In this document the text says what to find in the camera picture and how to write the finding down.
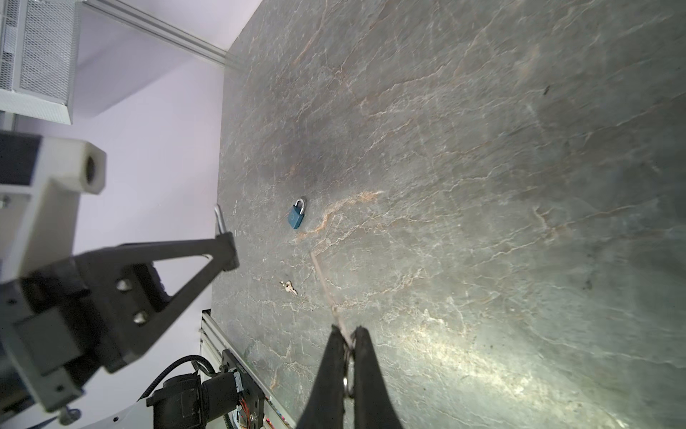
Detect aluminium frame rails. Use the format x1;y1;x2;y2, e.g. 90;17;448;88
83;0;228;66

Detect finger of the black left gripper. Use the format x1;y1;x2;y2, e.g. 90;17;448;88
74;232;239;373

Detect silver key with ring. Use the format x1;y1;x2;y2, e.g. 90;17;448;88
310;251;356;399

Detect blue padlock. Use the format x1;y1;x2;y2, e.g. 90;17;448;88
288;198;307;230

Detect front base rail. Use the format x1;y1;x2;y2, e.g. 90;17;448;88
199;309;297;428

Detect black padlock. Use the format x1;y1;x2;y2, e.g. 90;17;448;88
214;204;234;241

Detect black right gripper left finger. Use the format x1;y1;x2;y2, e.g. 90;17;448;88
297;326;348;429

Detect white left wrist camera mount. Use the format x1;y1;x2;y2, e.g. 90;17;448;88
1;130;107;282

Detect small silver key on table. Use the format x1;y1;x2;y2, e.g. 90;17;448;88
280;281;298;295

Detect white mesh box basket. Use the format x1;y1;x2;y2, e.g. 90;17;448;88
1;0;82;124

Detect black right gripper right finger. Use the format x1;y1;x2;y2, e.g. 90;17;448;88
354;326;402;429

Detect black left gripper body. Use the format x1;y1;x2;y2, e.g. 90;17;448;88
0;254;173;425

